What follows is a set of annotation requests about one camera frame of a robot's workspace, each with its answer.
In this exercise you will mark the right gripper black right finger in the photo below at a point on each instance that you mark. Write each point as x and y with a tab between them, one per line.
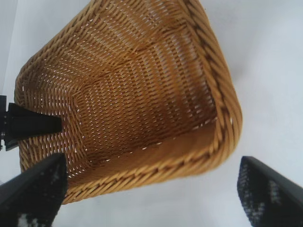
274	201

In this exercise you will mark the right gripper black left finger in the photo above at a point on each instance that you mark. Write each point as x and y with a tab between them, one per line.
33	196

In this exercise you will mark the woven wicker basket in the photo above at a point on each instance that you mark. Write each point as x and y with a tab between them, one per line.
142	94

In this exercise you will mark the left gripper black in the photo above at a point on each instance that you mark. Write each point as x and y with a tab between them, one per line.
3	123

